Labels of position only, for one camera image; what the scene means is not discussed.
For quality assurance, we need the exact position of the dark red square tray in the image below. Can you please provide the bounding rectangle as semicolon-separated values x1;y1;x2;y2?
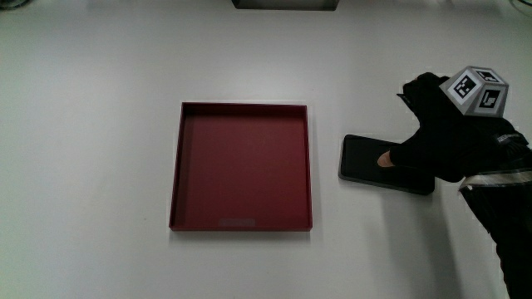
168;101;313;233

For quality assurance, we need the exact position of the black smartphone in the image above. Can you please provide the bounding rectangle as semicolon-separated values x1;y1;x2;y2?
337;133;436;196

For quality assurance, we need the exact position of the black cable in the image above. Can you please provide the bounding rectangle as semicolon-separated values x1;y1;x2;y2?
508;0;532;17

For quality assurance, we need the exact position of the dark grey box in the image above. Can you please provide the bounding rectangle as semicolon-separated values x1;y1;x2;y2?
230;0;340;12

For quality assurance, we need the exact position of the person's right hand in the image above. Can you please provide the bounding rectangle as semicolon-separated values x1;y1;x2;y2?
377;66;532;184

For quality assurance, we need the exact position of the person's right forearm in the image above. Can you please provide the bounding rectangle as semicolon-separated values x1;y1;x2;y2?
458;155;532;299

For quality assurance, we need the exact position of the white desk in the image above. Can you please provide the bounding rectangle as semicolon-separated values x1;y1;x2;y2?
0;0;532;299

